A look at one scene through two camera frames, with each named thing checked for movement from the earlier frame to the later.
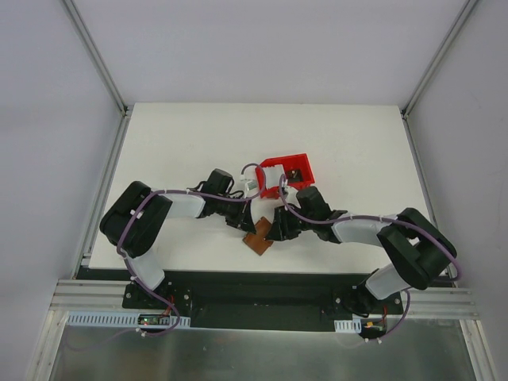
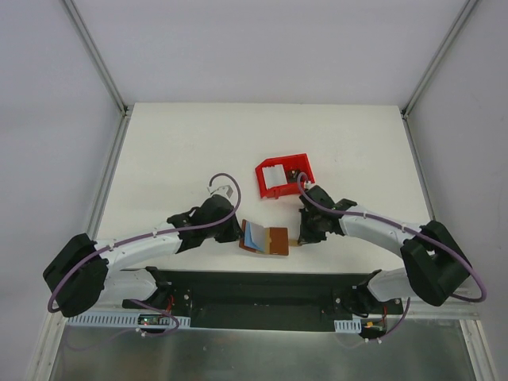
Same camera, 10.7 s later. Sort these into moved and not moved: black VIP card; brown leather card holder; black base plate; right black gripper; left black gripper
Moved: right black gripper; left black gripper; brown leather card holder
Not moved: black base plate; black VIP card
